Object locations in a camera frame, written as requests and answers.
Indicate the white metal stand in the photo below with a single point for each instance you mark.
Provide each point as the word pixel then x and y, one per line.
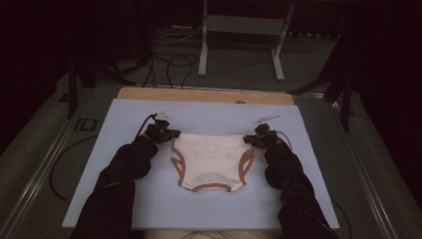
pixel 245 25

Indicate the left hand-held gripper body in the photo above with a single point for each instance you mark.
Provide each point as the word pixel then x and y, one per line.
pixel 159 131

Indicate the person's right hand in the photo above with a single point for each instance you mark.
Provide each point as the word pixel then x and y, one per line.
pixel 265 150

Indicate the light blue mat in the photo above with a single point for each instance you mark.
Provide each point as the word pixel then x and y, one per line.
pixel 205 212

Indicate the cream baby bodysuit brown trim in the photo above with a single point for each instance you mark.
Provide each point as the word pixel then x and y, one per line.
pixel 212 159

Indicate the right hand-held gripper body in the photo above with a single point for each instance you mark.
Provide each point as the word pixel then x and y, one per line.
pixel 267 137

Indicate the black tripod stand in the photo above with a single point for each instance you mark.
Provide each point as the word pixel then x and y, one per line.
pixel 71 89
pixel 346 99

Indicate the aluminium frame rail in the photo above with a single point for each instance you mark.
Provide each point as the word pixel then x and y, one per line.
pixel 41 172
pixel 370 172

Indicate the person's left hand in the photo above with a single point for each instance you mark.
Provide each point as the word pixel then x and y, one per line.
pixel 161 145

